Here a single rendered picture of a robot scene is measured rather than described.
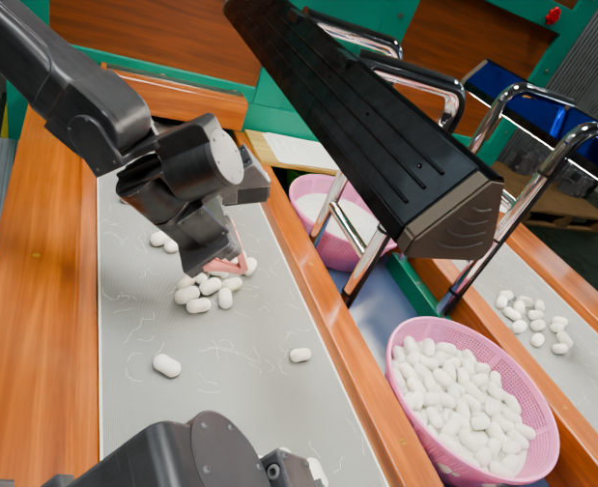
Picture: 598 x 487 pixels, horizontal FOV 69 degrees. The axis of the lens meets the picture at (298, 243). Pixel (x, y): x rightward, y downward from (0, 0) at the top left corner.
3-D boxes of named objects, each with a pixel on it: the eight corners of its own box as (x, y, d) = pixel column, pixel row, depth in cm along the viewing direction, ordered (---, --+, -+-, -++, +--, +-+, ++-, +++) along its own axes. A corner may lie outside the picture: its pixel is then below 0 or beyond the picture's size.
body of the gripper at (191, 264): (221, 200, 56) (185, 161, 51) (240, 252, 49) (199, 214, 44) (181, 227, 57) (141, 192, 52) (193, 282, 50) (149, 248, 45)
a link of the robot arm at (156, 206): (207, 179, 49) (166, 134, 44) (200, 217, 45) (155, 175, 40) (159, 197, 51) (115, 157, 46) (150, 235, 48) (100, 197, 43)
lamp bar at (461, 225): (403, 260, 30) (460, 171, 26) (220, 12, 73) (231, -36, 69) (482, 263, 34) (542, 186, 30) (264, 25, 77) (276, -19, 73)
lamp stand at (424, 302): (431, 334, 84) (595, 125, 59) (384, 265, 98) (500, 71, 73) (497, 329, 93) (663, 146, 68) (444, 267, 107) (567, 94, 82)
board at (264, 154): (259, 164, 96) (261, 159, 95) (242, 132, 106) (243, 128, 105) (378, 182, 111) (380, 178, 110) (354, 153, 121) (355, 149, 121)
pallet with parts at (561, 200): (531, 180, 454) (555, 150, 435) (603, 233, 396) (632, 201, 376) (448, 167, 390) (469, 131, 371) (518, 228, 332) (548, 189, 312)
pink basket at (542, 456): (470, 561, 52) (519, 530, 47) (327, 390, 65) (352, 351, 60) (541, 448, 71) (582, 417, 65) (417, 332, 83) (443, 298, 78)
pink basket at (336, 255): (364, 302, 85) (385, 267, 80) (253, 234, 90) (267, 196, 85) (397, 247, 106) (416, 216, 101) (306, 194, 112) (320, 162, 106)
